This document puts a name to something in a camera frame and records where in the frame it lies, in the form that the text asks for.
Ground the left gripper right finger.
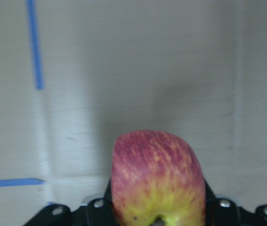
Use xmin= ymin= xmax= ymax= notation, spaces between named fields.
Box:
xmin=205 ymin=182 xmax=267 ymax=226

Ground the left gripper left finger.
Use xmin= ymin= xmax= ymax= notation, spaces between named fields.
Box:
xmin=25 ymin=182 xmax=114 ymax=226

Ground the red yellow apple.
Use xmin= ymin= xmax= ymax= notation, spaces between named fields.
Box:
xmin=111 ymin=130 xmax=206 ymax=226

